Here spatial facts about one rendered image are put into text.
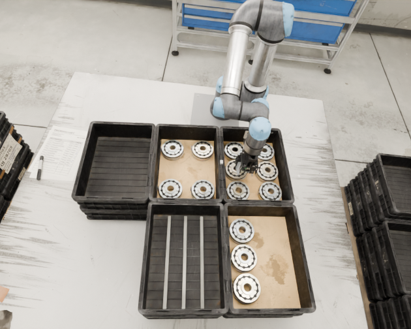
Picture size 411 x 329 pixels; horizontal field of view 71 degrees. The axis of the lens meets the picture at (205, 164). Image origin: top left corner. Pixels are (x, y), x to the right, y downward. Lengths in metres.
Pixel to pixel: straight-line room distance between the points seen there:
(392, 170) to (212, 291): 1.49
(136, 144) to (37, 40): 2.46
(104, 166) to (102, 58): 2.04
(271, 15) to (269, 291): 1.05
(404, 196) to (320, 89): 1.53
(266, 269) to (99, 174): 0.82
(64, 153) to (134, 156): 0.41
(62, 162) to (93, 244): 0.48
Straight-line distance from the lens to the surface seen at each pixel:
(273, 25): 1.26
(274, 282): 1.22
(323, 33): 3.24
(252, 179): 1.36
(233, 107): 1.12
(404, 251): 2.12
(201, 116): 1.64
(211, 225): 1.24
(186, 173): 1.34
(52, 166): 1.63
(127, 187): 1.32
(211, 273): 1.18
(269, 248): 1.25
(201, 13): 3.04
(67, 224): 1.46
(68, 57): 3.41
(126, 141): 1.46
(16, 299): 1.44
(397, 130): 3.30
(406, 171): 2.28
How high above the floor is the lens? 1.98
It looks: 57 degrees down
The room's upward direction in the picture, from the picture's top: 9 degrees clockwise
